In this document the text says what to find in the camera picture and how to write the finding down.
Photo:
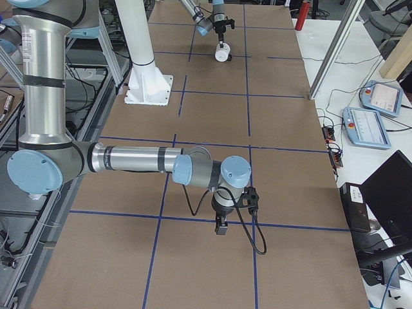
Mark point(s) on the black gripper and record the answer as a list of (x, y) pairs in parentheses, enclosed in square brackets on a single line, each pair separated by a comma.
[(221, 211), (219, 28)]

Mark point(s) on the white smiley face mug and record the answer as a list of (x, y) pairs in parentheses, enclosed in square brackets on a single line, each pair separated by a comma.
[(222, 53)]

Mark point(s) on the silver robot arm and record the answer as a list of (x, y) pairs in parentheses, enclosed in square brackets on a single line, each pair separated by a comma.
[(47, 157), (217, 19)]

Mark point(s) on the red cylinder can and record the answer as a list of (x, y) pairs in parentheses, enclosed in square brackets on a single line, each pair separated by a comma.
[(303, 12)]

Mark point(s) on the black power strip right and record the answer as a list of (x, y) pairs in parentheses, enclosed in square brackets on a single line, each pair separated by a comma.
[(335, 158)]

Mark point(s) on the black power strip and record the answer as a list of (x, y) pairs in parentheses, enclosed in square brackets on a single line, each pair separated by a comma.
[(328, 133), (335, 158)]

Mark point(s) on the black box with label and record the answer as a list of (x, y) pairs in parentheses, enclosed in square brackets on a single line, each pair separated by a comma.
[(354, 208)]

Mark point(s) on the black power strip left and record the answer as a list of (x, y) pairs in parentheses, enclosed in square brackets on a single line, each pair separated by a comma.
[(328, 133)]

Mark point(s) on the black laptop computer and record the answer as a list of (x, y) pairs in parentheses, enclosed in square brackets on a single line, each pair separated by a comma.
[(387, 192)]

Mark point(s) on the blue teach pendant near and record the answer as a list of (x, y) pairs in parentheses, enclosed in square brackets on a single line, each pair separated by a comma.
[(365, 128)]

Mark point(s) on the blue teach pendant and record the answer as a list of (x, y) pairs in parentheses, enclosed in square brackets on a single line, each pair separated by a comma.
[(382, 97), (365, 128)]

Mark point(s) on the wooden beam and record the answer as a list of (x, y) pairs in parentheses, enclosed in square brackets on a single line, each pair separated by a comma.
[(399, 58)]

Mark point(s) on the blue teach pendant far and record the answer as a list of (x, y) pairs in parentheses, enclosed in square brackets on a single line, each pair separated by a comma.
[(382, 97)]

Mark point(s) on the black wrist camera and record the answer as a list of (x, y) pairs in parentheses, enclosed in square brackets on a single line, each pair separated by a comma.
[(230, 22), (249, 200)]

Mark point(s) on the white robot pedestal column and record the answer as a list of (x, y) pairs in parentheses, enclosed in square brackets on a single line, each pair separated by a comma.
[(134, 23)]

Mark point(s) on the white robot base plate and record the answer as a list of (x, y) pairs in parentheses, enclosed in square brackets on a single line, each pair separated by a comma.
[(146, 93)]

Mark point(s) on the grey aluminium frame post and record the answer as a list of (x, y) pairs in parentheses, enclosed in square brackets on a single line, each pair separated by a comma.
[(336, 45)]

